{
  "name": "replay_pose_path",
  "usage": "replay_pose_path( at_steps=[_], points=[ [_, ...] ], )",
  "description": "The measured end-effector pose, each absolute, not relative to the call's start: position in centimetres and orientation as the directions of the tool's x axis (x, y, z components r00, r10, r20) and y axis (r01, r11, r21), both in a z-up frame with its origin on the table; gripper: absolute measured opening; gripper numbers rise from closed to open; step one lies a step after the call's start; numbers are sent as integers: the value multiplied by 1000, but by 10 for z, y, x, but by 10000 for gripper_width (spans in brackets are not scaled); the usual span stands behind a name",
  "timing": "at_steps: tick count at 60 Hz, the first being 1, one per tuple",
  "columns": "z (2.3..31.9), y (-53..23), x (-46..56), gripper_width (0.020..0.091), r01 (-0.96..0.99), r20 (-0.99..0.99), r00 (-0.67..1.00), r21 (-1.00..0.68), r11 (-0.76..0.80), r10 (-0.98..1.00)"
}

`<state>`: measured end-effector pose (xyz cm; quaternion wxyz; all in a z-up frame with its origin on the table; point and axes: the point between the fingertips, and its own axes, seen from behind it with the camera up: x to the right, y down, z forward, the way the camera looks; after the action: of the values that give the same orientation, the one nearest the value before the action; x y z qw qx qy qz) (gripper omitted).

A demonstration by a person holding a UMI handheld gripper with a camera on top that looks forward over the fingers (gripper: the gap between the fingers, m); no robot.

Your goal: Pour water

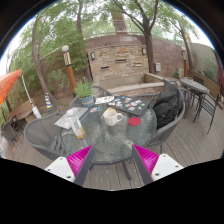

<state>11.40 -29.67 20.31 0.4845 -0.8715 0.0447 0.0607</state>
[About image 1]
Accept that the leaning slender tree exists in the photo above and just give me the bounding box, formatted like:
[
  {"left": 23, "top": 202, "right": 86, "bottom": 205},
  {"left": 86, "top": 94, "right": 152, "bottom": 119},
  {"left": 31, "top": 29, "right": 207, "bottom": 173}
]
[{"left": 19, "top": 6, "right": 88, "bottom": 108}]

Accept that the white ribbed mug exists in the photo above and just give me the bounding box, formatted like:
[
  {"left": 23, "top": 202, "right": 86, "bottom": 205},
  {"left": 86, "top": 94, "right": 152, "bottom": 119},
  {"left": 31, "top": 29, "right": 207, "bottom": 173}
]
[{"left": 101, "top": 109, "right": 124, "bottom": 128}]

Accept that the grey wicker chair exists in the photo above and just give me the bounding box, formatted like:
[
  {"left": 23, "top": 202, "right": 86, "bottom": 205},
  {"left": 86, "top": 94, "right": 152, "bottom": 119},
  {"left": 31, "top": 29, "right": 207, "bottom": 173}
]
[
  {"left": 23, "top": 111, "right": 73, "bottom": 161},
  {"left": 69, "top": 85, "right": 114, "bottom": 108},
  {"left": 143, "top": 79, "right": 186, "bottom": 155},
  {"left": 134, "top": 92, "right": 162, "bottom": 107}
]

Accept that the round dark patio table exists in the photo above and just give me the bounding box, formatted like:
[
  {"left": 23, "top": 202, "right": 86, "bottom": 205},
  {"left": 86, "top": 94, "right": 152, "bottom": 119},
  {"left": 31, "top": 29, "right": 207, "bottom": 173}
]
[{"left": 179, "top": 77, "right": 211, "bottom": 121}]

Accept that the blue yellow striped cone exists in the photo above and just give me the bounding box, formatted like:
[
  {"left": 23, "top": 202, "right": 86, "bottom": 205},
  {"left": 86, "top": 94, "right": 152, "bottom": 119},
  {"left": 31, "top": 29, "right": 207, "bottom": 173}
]
[{"left": 44, "top": 92, "right": 54, "bottom": 110}]

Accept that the silver laptop with stickers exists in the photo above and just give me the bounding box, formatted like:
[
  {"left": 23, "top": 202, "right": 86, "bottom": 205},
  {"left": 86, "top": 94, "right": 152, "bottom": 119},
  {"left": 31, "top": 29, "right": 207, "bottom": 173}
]
[{"left": 54, "top": 106, "right": 90, "bottom": 130}]

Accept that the potted green plant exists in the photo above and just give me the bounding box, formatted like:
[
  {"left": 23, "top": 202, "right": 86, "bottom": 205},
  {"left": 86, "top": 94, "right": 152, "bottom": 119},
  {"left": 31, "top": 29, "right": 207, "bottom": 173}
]
[{"left": 73, "top": 77, "right": 96, "bottom": 108}]

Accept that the group of black metal chairs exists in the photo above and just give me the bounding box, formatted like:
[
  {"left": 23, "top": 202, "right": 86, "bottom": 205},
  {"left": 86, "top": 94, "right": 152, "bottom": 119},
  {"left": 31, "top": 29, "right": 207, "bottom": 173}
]
[{"left": 181, "top": 74, "right": 223, "bottom": 135}]

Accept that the wooden lamp post with globe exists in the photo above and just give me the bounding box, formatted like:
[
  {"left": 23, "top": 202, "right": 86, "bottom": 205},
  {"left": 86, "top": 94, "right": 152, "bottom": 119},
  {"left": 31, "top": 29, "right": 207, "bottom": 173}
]
[
  {"left": 180, "top": 46, "right": 190, "bottom": 78},
  {"left": 61, "top": 44, "right": 78, "bottom": 95}
]

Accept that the flat round red coaster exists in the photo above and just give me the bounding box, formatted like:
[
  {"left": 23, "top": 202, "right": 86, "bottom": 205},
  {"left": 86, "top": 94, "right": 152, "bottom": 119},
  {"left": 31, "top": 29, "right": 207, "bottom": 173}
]
[{"left": 127, "top": 116, "right": 142, "bottom": 127}]

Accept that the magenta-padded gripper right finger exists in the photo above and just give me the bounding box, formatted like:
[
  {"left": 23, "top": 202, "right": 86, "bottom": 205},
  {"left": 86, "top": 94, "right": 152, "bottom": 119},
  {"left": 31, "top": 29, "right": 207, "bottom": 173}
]
[{"left": 131, "top": 143, "right": 184, "bottom": 186}]

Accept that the white sticker sheet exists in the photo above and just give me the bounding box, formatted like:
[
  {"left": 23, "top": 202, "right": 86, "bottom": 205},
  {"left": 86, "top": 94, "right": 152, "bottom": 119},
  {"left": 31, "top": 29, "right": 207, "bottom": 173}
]
[{"left": 94, "top": 95, "right": 115, "bottom": 105}]

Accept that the forked-trunk tree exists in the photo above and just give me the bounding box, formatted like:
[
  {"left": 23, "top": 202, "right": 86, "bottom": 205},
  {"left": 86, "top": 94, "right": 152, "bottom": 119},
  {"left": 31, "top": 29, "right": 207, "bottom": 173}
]
[{"left": 106, "top": 0, "right": 188, "bottom": 75}]

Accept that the orange patio umbrella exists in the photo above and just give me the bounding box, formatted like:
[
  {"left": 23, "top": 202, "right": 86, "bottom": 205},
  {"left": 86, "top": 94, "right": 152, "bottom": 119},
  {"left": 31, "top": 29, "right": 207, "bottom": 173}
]
[{"left": 0, "top": 68, "right": 43, "bottom": 119}]

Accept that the black laptop with stickers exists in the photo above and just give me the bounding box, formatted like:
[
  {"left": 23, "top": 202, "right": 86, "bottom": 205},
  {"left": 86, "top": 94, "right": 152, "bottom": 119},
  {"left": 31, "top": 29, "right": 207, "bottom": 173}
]
[{"left": 106, "top": 95, "right": 152, "bottom": 117}]

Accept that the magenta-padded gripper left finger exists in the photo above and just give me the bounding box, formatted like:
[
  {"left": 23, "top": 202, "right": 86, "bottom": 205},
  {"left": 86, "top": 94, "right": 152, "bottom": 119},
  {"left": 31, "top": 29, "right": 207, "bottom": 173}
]
[{"left": 44, "top": 144, "right": 96, "bottom": 187}]

